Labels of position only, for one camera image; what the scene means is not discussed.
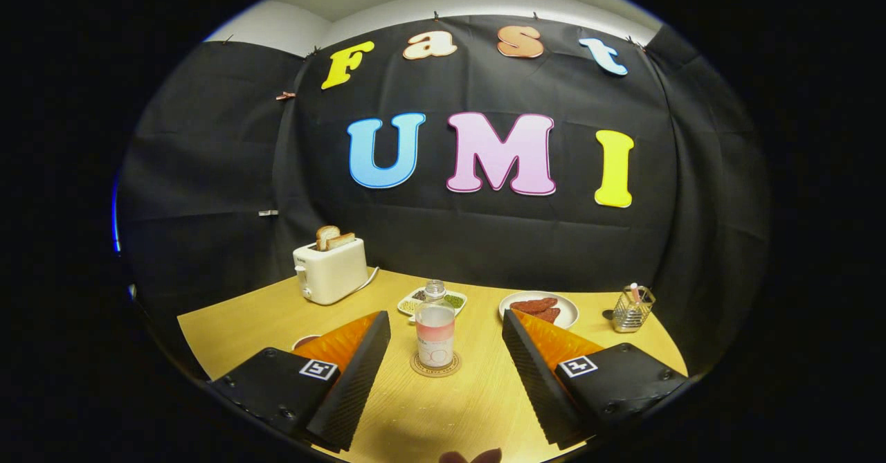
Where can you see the red meat slice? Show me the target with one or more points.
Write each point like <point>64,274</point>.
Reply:
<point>550,315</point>
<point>533,305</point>

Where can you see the wooden table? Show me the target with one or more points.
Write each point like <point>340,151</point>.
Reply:
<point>443,407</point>

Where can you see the white round plate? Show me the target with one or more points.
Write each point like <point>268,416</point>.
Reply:
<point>567,311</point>

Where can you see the toast slice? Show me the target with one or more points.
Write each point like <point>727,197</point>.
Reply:
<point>325,236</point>
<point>342,241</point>

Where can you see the round cork coaster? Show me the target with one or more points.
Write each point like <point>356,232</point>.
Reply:
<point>419,368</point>

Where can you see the white divided condiment dish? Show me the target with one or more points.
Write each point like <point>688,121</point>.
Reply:
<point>408,304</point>

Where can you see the clear juice bottle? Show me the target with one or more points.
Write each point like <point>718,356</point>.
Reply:
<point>435,338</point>

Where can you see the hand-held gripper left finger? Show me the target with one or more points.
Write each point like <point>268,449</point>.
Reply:
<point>349,387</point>

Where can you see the pink stick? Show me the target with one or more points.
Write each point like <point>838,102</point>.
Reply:
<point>635,291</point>

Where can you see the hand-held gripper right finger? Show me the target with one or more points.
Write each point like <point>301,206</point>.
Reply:
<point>536,380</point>

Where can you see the cream toaster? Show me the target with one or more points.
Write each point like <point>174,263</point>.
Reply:
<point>332,276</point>

